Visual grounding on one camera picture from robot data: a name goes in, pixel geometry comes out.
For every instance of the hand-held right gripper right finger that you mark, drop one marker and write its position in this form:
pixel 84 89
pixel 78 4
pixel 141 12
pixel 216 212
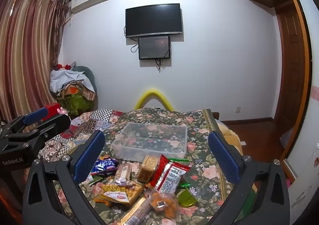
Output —
pixel 223 157

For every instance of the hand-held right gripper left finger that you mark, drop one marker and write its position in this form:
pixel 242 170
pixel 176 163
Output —
pixel 89 157

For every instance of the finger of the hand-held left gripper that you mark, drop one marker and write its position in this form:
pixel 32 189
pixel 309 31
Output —
pixel 36 115
pixel 56 124

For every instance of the blue snack bag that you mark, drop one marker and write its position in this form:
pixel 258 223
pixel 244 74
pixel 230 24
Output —
pixel 104 165

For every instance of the beige wafer packet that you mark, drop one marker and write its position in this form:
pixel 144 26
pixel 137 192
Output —
pixel 122 173

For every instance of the green stick packet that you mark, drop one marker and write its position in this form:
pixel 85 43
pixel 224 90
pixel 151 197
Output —
pixel 178 160

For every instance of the clear biscuit pack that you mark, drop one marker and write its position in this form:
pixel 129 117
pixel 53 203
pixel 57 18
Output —
pixel 148 168

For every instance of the clear plastic container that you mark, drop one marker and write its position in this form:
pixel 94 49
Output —
pixel 149 150

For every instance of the red snack bag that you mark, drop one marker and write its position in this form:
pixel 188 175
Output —
pixel 159 170

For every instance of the clear bag of orange snacks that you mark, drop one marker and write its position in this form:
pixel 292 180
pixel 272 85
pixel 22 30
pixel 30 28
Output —
pixel 160 202

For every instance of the pink toy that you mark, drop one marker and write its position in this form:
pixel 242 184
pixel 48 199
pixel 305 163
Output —
pixel 63 111

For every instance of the red box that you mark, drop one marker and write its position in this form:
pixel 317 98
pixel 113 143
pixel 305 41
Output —
pixel 52 109

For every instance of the small green packet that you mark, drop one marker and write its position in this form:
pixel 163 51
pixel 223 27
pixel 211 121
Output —
pixel 96 179

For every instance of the yellow duvet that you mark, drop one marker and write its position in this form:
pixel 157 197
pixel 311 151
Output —
pixel 231 136

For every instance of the floral blanket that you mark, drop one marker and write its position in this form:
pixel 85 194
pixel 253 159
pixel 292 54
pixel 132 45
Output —
pixel 199 165

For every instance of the patchwork quilt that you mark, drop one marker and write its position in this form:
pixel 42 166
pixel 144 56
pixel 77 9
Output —
pixel 82 125

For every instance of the pile of clothes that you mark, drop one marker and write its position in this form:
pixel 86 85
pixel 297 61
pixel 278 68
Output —
pixel 67 85

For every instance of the yellow peanut snack bag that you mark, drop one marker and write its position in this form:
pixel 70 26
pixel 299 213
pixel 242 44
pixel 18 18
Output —
pixel 119 192

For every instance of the pink packet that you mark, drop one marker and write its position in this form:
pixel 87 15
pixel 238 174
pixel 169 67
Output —
pixel 134 168

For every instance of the red packet with white label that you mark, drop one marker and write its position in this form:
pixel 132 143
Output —
pixel 173 176

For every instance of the green jelly cup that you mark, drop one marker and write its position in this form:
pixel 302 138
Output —
pixel 187 198

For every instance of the grey chair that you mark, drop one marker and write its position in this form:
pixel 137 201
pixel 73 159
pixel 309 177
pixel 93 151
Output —
pixel 88 75

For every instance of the striped brown curtain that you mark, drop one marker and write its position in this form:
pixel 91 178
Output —
pixel 27 52

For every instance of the long golden packet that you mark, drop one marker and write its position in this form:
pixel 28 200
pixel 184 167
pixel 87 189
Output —
pixel 135 212

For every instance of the white cabinet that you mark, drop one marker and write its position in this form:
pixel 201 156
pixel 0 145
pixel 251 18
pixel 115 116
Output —
pixel 309 140

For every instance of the yellow foam tube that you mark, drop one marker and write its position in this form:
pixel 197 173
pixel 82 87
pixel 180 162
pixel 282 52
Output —
pixel 154 94

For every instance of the brown wooden door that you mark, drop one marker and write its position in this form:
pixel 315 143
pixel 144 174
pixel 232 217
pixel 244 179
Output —
pixel 290 70

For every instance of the small black monitor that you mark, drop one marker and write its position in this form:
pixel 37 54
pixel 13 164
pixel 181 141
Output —
pixel 154 47

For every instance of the white wall socket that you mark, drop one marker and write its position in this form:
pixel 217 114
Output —
pixel 238 108

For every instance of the black wall television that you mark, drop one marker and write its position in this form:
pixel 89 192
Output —
pixel 154 20

